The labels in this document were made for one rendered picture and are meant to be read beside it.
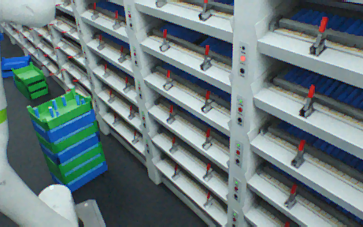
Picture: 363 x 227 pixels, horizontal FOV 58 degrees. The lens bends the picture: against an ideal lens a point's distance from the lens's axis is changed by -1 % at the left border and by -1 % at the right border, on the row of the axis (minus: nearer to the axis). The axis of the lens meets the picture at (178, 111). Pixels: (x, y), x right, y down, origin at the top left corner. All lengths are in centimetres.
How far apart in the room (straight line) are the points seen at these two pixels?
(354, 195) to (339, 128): 21
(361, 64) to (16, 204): 99
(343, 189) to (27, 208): 93
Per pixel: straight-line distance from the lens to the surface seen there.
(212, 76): 120
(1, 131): 112
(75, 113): 193
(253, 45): 102
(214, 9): 121
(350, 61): 89
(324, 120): 99
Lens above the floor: 146
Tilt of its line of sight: 32 degrees down
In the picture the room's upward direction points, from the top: 4 degrees counter-clockwise
